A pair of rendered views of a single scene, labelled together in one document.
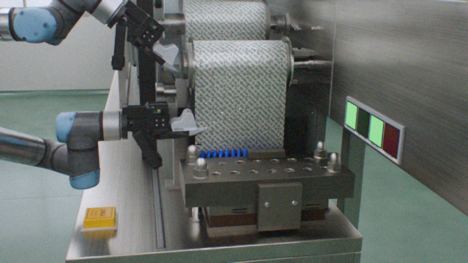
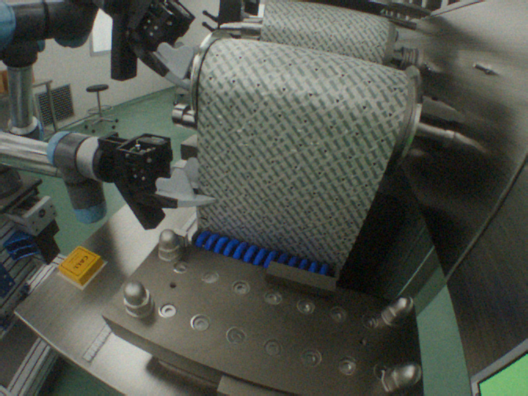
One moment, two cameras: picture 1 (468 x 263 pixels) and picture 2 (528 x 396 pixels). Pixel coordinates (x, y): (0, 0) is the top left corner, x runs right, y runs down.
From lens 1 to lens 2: 99 cm
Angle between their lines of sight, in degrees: 27
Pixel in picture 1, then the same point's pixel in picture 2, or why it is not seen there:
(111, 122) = (84, 158)
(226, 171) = (192, 311)
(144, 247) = (74, 344)
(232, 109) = (262, 182)
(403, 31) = not seen: outside the picture
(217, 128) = (232, 204)
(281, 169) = (297, 346)
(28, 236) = not seen: hidden behind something
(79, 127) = (59, 155)
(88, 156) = (75, 192)
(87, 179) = (81, 215)
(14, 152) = (31, 167)
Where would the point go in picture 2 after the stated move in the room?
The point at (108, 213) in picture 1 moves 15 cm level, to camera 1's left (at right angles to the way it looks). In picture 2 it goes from (82, 267) to (50, 235)
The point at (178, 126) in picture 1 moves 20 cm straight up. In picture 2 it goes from (164, 186) to (158, 38)
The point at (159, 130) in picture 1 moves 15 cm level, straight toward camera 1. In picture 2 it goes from (134, 186) to (56, 250)
